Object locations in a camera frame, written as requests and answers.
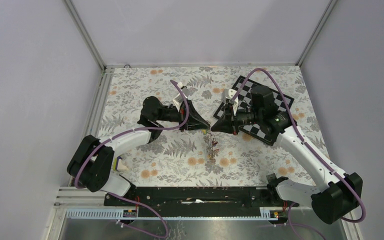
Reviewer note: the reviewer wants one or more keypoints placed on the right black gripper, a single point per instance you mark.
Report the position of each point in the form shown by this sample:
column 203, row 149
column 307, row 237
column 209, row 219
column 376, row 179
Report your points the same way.
column 229, row 124

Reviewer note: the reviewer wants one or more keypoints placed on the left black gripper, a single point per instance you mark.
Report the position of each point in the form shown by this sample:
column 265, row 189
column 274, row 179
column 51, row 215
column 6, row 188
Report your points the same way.
column 195, row 122

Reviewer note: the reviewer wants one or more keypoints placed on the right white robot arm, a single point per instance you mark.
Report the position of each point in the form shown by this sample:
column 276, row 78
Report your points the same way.
column 335, row 194

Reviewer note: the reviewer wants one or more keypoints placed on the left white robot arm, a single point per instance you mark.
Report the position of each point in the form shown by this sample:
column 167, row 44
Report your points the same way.
column 91, row 165

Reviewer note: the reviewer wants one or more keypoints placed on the black white chessboard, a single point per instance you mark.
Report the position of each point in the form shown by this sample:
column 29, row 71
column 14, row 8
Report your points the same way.
column 261, row 112

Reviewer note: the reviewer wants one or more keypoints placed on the floral tablecloth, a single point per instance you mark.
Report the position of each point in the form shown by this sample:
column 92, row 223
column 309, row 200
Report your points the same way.
column 180, row 158

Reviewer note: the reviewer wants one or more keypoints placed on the yellow white wedge block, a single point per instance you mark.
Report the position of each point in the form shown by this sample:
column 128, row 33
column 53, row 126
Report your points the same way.
column 118, row 164

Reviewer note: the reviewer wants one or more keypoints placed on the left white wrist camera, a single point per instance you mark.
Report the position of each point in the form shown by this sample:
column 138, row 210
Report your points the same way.
column 179, row 99

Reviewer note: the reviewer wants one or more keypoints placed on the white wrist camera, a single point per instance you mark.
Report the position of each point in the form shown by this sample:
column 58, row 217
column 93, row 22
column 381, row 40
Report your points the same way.
column 179, row 99
column 230, row 96

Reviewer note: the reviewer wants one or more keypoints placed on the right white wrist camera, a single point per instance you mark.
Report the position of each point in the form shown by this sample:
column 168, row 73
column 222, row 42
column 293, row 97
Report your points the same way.
column 230, row 96

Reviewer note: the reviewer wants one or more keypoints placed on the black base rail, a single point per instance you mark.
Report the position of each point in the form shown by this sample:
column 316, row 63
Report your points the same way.
column 201, row 202

